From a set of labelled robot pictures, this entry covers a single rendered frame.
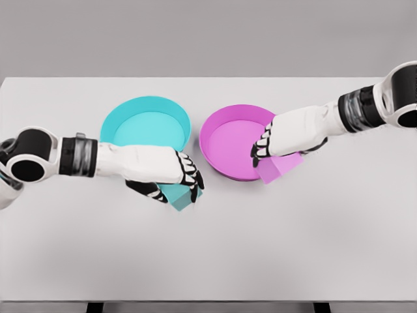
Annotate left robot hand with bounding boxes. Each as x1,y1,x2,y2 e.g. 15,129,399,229
124,145,206,205

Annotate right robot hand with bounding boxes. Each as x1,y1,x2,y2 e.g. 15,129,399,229
250,109,329,169

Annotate pink block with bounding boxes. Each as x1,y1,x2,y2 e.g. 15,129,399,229
255,151,305,186

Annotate cyan block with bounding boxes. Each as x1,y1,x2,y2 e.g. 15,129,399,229
156,183,205,214

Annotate cyan round plate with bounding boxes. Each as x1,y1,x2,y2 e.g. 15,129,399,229
99,95,192,154

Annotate pink round plate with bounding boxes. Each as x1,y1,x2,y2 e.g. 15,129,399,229
199,104,278,183

